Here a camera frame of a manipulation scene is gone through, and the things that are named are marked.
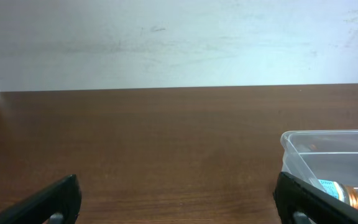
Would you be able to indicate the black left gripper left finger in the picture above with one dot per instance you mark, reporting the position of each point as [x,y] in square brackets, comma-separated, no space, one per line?
[59,202]

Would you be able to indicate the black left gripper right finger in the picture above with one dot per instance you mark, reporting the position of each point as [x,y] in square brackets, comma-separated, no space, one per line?
[299,202]

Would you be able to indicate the gold-lid balm jar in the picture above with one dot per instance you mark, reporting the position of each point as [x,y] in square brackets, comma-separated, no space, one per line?
[344,193]

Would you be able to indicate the clear plastic container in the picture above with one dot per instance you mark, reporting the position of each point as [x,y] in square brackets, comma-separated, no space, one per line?
[322,154]

